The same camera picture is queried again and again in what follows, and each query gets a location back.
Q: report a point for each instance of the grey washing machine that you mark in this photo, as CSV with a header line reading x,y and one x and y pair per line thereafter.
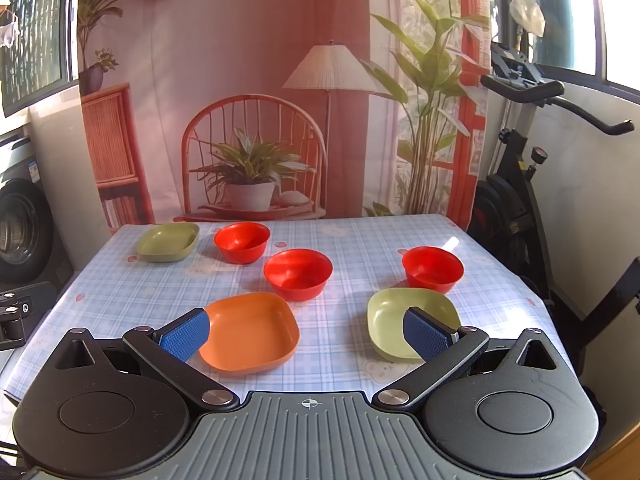
x,y
31,248

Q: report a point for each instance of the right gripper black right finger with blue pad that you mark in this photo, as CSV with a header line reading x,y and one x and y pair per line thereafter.
x,y
447,355

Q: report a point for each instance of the dark framed window left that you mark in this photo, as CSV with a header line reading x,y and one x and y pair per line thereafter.
x,y
38,53

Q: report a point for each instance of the blue plaid tablecloth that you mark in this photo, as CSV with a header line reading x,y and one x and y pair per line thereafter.
x,y
117,291

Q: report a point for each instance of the black exercise bike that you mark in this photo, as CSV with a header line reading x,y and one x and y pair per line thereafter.
x,y
512,203

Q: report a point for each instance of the light green plate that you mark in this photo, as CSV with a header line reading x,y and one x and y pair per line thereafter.
x,y
386,310

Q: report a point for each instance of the orange square plate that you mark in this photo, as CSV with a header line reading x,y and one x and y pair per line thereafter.
x,y
249,334

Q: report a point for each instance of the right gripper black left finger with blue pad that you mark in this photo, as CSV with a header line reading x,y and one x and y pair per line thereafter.
x,y
165,353

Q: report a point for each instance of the red bowl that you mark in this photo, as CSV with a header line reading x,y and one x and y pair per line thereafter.
x,y
298,274
432,268
242,242

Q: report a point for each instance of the printed room backdrop cloth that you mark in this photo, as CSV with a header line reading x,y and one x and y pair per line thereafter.
x,y
283,109

